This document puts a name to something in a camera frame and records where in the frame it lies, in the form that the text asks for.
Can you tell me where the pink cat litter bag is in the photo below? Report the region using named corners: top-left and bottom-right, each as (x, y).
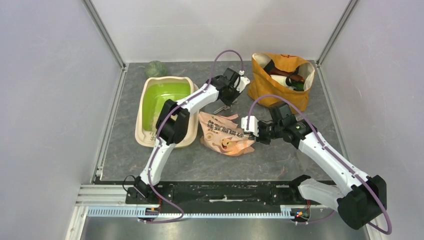
top-left (198, 111), bottom-right (255, 157)

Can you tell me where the cream green litter box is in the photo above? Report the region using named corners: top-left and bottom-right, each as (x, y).
top-left (135, 76), bottom-right (200, 149)

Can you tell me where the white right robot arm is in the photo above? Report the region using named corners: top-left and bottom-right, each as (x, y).
top-left (242, 102), bottom-right (392, 234)

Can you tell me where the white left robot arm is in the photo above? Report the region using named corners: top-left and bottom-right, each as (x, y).
top-left (134, 68), bottom-right (250, 204)

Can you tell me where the beige litter pellets pile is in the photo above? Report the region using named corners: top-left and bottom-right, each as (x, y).
top-left (142, 105), bottom-right (162, 131)

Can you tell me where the orange paper bag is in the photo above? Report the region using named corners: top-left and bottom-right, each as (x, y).
top-left (247, 52), bottom-right (315, 112)

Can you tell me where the green fuzzy ball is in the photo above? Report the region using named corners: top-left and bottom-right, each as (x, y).
top-left (144, 60), bottom-right (168, 78)

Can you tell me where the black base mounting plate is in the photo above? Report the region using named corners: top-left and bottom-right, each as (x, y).
top-left (125, 181), bottom-right (307, 215)

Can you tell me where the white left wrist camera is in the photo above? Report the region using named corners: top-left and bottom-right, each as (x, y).
top-left (235, 70), bottom-right (251, 93)

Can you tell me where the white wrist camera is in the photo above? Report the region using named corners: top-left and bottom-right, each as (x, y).
top-left (240, 115), bottom-right (259, 137)
top-left (235, 70), bottom-right (251, 93)

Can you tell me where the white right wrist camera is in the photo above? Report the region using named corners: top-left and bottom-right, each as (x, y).
top-left (240, 115), bottom-right (259, 137)

